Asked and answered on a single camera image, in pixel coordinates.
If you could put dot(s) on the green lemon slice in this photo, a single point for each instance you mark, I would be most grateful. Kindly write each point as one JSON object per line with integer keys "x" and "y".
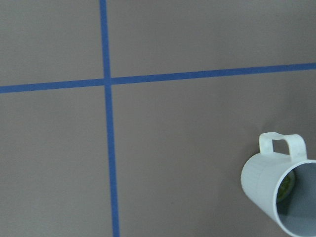
{"x": 286, "y": 186}

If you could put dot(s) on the white ribbed plastic mug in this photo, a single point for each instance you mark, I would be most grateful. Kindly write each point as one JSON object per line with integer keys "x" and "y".
{"x": 263, "y": 172}

